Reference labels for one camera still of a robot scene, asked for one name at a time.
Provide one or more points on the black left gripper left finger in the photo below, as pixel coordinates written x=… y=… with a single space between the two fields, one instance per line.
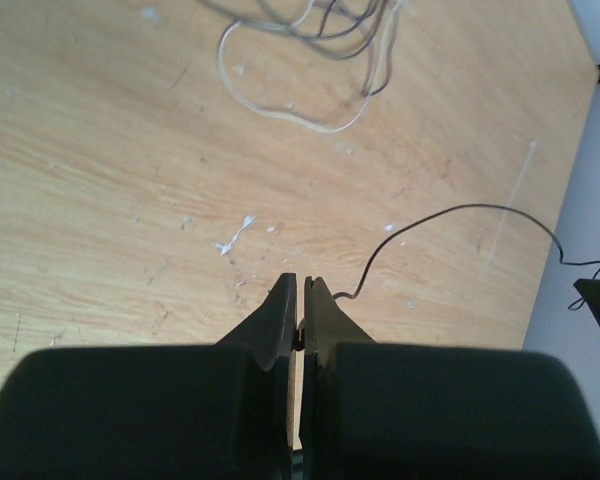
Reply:
x=220 y=411

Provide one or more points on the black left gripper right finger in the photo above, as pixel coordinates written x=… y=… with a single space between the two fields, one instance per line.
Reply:
x=401 y=411

